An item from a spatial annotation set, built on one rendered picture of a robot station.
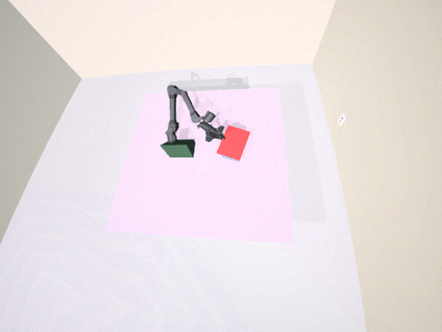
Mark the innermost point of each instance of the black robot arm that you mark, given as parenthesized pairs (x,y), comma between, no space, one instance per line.
(172,92)

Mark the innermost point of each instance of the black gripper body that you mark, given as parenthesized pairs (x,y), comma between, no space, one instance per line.
(215,130)

